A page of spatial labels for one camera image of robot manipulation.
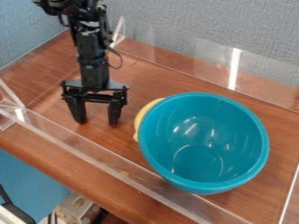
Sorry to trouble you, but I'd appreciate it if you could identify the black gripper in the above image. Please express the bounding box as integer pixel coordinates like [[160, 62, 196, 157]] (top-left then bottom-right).
[[60, 56, 128, 126]]

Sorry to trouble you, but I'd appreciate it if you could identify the blue plastic bowl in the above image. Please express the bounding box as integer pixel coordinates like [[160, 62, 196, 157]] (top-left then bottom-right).
[[137, 92, 270, 195]]

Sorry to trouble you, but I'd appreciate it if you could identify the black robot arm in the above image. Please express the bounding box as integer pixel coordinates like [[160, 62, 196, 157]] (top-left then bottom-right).
[[32, 0, 128, 126]]

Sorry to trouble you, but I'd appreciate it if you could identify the yellow object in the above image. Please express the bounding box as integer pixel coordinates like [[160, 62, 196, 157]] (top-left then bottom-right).
[[133, 98, 164, 142]]

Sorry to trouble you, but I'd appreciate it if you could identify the white device under table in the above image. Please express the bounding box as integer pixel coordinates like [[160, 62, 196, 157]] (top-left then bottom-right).
[[47, 192, 100, 224]]

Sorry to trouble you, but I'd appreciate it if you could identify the clear acrylic front barrier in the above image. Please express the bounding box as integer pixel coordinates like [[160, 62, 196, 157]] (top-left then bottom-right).
[[0, 109, 251, 224]]

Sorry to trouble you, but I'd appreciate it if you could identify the clear acrylic barrier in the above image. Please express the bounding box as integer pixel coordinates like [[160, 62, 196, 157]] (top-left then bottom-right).
[[0, 109, 251, 224], [116, 29, 299, 113]]

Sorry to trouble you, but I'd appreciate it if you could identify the black chair part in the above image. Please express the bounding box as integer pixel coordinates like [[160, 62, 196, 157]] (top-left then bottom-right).
[[0, 185, 36, 224]]

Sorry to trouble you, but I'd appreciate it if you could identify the clear acrylic back barrier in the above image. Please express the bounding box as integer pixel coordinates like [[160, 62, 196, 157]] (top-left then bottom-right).
[[116, 29, 299, 113]]

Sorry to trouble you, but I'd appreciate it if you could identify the clear acrylic left bracket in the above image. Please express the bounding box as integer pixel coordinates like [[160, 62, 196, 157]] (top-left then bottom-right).
[[0, 78, 27, 131]]

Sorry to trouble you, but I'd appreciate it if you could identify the clear acrylic corner bracket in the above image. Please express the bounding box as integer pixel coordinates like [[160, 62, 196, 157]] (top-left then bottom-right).
[[109, 17, 125, 48]]

